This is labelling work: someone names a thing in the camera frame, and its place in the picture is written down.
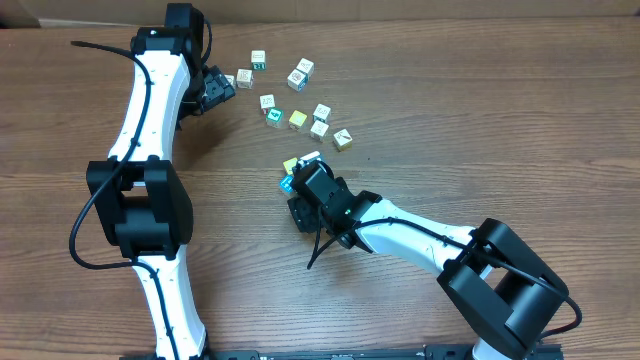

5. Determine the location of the blue symbol block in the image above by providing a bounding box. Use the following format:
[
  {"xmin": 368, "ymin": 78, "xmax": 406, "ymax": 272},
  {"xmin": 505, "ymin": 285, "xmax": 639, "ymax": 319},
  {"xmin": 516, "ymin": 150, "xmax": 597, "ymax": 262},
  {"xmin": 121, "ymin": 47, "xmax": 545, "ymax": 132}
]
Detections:
[{"xmin": 279, "ymin": 175, "xmax": 294, "ymax": 197}]

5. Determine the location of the yellow block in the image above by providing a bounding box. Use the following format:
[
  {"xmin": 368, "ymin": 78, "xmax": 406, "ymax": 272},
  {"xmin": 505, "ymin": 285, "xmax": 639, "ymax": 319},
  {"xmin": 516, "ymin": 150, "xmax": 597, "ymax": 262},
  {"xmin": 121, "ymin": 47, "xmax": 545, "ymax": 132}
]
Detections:
[
  {"xmin": 283, "ymin": 157, "xmax": 298, "ymax": 175},
  {"xmin": 288, "ymin": 110, "xmax": 308, "ymax": 132}
]

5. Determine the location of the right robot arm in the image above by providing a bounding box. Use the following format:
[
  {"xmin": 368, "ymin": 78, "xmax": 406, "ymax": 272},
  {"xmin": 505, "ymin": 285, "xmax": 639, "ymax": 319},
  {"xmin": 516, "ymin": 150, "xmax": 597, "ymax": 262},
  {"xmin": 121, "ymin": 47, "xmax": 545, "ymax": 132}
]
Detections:
[{"xmin": 288, "ymin": 159, "xmax": 582, "ymax": 359}]

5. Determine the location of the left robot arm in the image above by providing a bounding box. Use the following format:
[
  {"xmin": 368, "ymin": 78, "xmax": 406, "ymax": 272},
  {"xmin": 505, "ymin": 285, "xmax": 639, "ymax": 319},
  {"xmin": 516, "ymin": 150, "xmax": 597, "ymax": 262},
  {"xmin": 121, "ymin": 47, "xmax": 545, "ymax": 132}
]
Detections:
[{"xmin": 69, "ymin": 3, "xmax": 235, "ymax": 359}]

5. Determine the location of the wooden block bird picture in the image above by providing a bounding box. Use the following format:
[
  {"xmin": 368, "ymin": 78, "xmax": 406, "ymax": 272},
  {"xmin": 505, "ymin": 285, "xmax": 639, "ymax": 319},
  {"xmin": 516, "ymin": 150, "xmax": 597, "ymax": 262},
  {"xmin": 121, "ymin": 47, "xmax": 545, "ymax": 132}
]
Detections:
[{"xmin": 225, "ymin": 75, "xmax": 236, "ymax": 89}]

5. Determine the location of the wooden block red letter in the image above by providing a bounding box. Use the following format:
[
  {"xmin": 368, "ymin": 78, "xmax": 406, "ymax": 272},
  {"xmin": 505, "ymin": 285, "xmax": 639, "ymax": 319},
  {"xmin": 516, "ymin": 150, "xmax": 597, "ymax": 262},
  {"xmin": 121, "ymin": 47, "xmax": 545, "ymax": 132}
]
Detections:
[{"xmin": 236, "ymin": 69, "xmax": 254, "ymax": 89}]

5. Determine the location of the block with green side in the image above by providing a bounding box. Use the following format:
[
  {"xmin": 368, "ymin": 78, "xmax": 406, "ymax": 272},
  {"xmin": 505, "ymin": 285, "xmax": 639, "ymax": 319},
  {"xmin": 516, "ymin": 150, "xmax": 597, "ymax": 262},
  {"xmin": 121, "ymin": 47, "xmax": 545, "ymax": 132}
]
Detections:
[{"xmin": 251, "ymin": 50, "xmax": 266, "ymax": 71}]

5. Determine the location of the wooden block faint drawing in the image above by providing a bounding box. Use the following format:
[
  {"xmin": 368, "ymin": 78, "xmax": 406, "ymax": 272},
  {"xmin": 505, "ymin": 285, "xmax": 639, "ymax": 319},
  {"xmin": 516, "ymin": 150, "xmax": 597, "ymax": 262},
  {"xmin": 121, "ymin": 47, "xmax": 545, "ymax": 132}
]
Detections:
[{"xmin": 259, "ymin": 94, "xmax": 275, "ymax": 114}]

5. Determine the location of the green number four block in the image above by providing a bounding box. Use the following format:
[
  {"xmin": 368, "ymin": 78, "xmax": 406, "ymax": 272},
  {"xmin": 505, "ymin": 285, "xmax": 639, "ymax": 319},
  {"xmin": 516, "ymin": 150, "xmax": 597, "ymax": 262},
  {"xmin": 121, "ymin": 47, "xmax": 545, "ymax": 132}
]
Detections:
[{"xmin": 266, "ymin": 107, "xmax": 284, "ymax": 128}]

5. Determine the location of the block with red mark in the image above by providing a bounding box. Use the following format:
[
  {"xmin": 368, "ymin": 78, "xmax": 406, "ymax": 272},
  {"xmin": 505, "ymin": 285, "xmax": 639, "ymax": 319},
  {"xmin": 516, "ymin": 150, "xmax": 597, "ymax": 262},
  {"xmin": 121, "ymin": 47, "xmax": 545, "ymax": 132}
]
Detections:
[{"xmin": 333, "ymin": 129, "xmax": 353, "ymax": 151}]

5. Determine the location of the wooden block round picture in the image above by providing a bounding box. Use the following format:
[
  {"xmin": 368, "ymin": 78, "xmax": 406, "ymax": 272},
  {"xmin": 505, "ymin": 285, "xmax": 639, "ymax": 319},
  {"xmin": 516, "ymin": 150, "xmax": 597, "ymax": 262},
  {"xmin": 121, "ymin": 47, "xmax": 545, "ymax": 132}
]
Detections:
[{"xmin": 287, "ymin": 69, "xmax": 307, "ymax": 92}]

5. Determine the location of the pale wooden block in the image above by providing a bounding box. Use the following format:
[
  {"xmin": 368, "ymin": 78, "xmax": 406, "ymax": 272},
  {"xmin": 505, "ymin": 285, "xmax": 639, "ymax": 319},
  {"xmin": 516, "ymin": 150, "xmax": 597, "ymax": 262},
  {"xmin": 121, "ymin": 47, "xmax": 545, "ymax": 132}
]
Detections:
[{"xmin": 310, "ymin": 120, "xmax": 329, "ymax": 142}]

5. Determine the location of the yellow top block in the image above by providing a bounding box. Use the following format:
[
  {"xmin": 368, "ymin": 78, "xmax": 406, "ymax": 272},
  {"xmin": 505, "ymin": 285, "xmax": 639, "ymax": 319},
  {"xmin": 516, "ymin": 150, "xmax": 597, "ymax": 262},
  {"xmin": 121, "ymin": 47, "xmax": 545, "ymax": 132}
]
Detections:
[{"xmin": 288, "ymin": 110, "xmax": 308, "ymax": 132}]

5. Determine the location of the top right wooden block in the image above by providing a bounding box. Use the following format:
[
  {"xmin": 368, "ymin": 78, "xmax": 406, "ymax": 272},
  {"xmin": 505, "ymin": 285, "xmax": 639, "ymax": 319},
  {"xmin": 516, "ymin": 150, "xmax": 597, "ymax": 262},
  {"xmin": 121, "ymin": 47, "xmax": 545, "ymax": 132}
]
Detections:
[{"xmin": 296, "ymin": 58, "xmax": 315, "ymax": 78}]

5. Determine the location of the wooden block green seven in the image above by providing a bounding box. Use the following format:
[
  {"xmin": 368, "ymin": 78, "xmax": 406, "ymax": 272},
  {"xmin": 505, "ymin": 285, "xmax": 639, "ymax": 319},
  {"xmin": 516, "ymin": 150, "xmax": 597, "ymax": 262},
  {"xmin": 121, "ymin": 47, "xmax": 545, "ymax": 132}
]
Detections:
[{"xmin": 313, "ymin": 104, "xmax": 331, "ymax": 123}]

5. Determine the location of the cardboard backdrop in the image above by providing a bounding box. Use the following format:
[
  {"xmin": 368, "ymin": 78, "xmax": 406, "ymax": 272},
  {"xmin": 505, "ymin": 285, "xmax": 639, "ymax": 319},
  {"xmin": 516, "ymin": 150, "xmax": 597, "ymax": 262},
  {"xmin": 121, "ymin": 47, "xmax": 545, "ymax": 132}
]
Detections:
[{"xmin": 1, "ymin": 0, "xmax": 639, "ymax": 27}]

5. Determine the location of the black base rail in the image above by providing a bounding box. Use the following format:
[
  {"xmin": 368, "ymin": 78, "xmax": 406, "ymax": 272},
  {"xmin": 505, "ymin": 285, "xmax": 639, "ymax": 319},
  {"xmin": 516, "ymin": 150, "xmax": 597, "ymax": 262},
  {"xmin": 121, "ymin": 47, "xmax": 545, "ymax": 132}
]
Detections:
[{"xmin": 119, "ymin": 342, "xmax": 565, "ymax": 360}]

